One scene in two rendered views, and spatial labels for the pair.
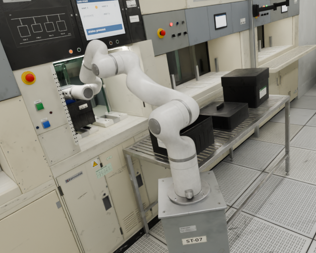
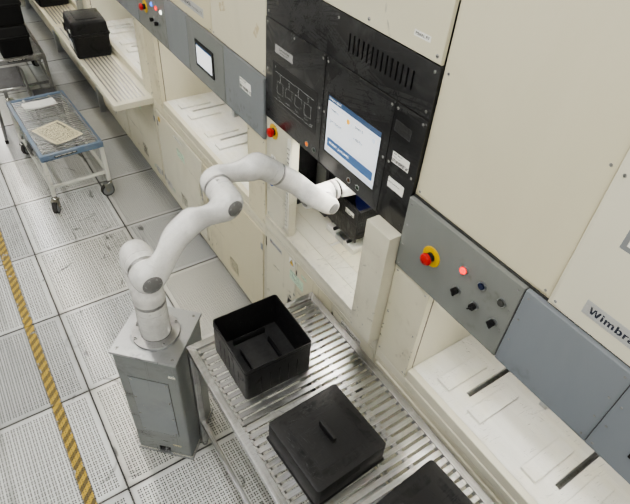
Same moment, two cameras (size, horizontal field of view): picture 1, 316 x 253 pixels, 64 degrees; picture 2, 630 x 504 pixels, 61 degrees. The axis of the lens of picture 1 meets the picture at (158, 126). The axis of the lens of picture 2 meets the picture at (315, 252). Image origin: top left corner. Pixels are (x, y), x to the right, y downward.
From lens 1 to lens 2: 2.38 m
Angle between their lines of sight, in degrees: 79
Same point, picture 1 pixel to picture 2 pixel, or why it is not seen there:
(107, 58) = (204, 178)
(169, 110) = (124, 250)
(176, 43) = (458, 310)
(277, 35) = not seen: outside the picture
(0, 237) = not seen: hidden behind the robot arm
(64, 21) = (311, 108)
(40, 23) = (292, 92)
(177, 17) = (492, 280)
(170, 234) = not seen: hidden behind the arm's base
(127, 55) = (213, 195)
